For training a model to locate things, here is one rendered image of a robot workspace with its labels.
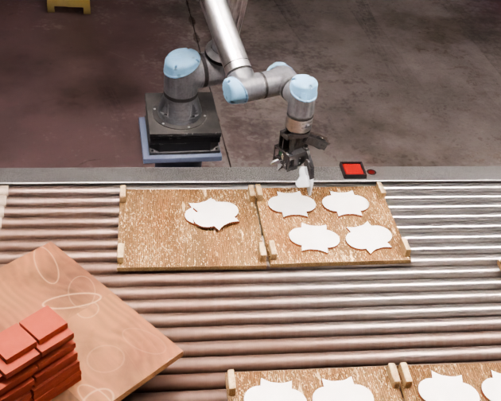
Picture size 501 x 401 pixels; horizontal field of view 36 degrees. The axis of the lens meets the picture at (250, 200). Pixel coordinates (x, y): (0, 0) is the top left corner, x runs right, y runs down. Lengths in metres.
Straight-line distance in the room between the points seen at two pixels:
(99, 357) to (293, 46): 3.92
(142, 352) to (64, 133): 2.73
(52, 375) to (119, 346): 0.20
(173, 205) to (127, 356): 0.69
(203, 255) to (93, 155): 2.11
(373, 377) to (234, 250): 0.55
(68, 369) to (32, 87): 3.31
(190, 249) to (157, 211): 0.19
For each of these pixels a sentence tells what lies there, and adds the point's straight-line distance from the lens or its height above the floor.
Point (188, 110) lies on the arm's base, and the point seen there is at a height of 1.01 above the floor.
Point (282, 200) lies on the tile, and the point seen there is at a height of 0.94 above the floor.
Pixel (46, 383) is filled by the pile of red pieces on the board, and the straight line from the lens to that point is 1.64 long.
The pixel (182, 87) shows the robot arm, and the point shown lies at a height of 1.11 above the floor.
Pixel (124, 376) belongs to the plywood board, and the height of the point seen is 1.04.
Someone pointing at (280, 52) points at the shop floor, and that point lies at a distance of 5.31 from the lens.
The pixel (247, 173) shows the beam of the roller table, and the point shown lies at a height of 0.91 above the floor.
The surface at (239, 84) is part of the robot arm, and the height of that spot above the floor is 1.34.
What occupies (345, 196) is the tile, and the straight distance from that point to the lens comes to 2.41.
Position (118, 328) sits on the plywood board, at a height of 1.04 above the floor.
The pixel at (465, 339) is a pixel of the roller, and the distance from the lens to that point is 2.10.
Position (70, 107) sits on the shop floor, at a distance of 4.60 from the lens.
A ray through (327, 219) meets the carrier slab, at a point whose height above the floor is 0.94.
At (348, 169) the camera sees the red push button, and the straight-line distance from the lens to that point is 2.56.
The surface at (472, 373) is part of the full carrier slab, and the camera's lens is 2.00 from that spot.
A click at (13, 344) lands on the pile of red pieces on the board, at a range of 1.58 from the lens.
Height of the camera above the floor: 2.37
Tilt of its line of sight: 38 degrees down
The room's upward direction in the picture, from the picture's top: 6 degrees clockwise
